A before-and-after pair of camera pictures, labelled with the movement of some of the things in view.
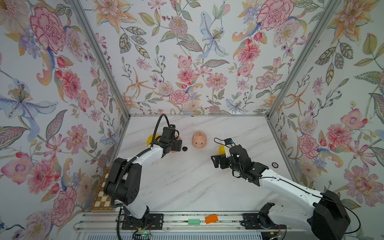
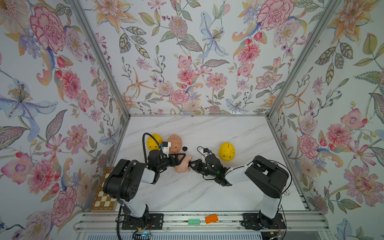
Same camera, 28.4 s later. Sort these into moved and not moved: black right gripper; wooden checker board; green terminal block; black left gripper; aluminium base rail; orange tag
Moved: black left gripper; black right gripper
Not moved: aluminium base rail; orange tag; green terminal block; wooden checker board
